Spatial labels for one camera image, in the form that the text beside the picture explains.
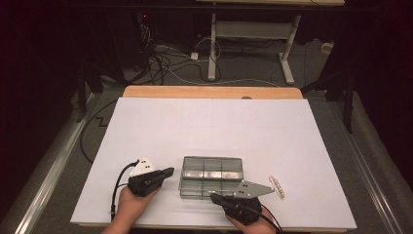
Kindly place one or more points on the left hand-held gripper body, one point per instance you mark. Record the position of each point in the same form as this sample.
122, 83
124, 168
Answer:
142, 183

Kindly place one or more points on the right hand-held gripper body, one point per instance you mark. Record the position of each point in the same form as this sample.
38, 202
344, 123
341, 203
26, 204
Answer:
245, 208

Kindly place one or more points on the clear plastic compartment box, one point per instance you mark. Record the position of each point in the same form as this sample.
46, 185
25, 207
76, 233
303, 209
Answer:
211, 170

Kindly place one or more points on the person's right hand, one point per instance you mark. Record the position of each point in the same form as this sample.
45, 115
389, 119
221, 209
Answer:
259, 226

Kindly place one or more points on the person's left hand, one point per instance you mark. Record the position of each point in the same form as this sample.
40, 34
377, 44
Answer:
131, 208

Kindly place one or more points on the white table board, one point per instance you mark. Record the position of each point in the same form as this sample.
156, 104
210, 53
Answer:
227, 130

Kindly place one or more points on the black metal stand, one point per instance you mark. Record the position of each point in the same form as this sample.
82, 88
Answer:
81, 94
349, 104

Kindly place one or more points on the white power adapter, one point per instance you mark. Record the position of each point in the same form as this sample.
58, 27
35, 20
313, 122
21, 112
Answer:
194, 56

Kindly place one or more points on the small white floor box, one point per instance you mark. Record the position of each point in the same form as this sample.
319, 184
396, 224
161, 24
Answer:
327, 47

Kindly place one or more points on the silver metal floor rail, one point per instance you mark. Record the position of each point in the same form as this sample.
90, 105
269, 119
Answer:
48, 182
367, 169

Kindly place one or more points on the white metal desk frame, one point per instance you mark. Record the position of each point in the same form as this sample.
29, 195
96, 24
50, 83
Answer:
253, 31

